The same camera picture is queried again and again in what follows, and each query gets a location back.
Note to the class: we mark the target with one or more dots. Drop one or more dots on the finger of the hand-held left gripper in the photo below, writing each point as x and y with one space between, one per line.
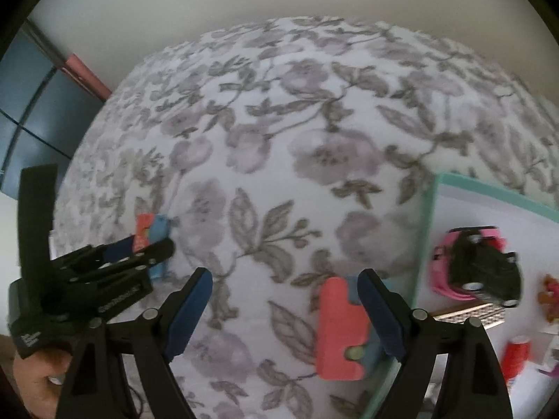
120 248
150 254

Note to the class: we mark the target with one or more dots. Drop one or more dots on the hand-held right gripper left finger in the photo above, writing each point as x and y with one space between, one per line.
190 314

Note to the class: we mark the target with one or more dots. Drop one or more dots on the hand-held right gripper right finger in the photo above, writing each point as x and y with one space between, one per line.
380 318

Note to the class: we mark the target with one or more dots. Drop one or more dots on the orange toy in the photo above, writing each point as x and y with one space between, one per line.
146 227

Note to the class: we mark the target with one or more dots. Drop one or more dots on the pink plastic frame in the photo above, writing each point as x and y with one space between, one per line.
447 290

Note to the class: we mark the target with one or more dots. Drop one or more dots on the black toy car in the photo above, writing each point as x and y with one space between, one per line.
484 266

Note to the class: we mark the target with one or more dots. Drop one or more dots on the red cylinder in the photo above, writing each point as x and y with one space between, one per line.
515 355

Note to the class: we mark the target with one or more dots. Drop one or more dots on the teal rimmed white tray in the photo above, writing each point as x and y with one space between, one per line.
480 209

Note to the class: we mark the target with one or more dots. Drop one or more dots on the orange toy figure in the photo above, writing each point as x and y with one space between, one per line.
551 290

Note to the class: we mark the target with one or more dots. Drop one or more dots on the person's left hand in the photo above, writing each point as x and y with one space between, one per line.
39 375

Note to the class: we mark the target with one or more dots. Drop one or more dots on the dark blue cabinet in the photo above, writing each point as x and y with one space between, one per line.
35 118

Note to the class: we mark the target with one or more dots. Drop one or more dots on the floral bedsheet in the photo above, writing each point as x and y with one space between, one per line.
284 139

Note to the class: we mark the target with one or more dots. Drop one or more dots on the pink board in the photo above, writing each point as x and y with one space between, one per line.
85 74

